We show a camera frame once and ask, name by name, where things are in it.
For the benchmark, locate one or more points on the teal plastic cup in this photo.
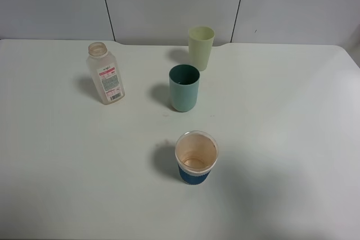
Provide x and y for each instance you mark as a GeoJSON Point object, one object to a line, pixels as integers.
{"type": "Point", "coordinates": [183, 87]}

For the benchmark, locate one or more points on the paper cup with blue sleeve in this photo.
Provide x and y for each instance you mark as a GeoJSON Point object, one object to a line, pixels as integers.
{"type": "Point", "coordinates": [196, 153]}

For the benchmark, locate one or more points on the pale green plastic cup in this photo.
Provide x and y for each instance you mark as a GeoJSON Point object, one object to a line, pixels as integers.
{"type": "Point", "coordinates": [200, 42]}

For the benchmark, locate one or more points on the clear plastic drink bottle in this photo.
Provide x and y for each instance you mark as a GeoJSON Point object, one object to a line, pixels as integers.
{"type": "Point", "coordinates": [104, 70]}

